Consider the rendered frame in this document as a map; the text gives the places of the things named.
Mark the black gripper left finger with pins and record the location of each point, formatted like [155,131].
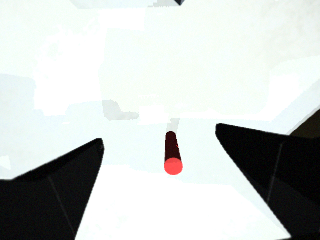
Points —
[49,201]

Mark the red peg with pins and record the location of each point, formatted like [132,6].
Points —
[172,159]

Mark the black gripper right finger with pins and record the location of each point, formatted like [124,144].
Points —
[283,169]

